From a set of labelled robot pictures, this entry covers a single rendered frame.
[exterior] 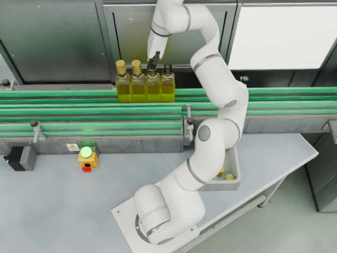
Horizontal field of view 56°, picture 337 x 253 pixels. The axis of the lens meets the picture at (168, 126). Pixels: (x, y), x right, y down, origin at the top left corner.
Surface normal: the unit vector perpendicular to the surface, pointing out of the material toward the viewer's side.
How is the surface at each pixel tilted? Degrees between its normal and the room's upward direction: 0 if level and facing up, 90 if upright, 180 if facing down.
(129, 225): 5
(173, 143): 90
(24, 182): 0
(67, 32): 91
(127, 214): 5
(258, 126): 90
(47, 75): 90
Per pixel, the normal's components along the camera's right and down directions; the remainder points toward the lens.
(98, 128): 0.01, 0.84
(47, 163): 0.00, -0.55
